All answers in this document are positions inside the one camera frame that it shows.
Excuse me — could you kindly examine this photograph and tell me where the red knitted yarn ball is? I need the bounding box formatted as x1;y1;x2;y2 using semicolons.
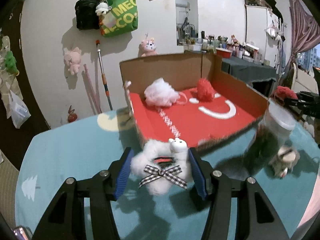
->
273;86;298;102

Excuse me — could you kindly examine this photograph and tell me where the cream crochet plush toy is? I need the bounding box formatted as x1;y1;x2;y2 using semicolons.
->
268;145;300;178

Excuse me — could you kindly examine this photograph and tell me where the white mesh bath pouf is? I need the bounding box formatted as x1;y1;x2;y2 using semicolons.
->
144;78;188;107

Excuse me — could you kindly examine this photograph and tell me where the large glass jar metal lid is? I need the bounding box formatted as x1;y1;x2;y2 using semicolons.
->
242;102;296;175

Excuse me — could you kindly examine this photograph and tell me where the smartphone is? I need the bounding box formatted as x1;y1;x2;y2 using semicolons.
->
12;226;32;240

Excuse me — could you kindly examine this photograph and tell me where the dark green side table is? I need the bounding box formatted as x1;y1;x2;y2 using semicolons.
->
221;56;277;83

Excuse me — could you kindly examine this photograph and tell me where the pink curtain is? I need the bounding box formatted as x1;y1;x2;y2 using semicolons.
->
284;0;319;77

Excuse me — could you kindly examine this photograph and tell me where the teal plush table cover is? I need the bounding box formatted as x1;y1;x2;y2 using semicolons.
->
15;110;319;239

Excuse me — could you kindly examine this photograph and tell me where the white refrigerator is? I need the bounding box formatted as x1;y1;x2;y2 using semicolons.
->
246;5;283;68

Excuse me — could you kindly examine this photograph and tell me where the red bowl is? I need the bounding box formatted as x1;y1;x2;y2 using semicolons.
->
216;48;232;59

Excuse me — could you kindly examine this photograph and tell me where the white plastic bag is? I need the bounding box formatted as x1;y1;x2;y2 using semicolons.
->
9;90;31;129

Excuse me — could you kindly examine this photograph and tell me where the cardboard box red inside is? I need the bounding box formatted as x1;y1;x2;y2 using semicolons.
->
119;53;268;150

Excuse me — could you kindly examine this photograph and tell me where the green plush on door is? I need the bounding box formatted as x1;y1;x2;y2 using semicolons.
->
4;51;20;75

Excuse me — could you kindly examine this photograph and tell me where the pink bear plush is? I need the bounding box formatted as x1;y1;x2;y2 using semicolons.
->
140;38;157;57

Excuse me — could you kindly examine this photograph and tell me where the black hanging bag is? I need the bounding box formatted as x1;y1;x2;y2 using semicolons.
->
75;0;100;30

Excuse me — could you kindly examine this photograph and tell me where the green tote bag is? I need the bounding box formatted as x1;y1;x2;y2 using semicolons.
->
95;0;138;37

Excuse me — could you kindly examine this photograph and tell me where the mop handle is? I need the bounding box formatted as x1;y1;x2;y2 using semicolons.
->
95;40;113;111

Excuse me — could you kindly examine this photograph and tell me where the wall mirror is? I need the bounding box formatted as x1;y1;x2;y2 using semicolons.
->
175;0;199;46

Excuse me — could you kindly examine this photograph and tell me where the pink plush toy on wall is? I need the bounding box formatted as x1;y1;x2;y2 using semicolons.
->
64;47;82;75

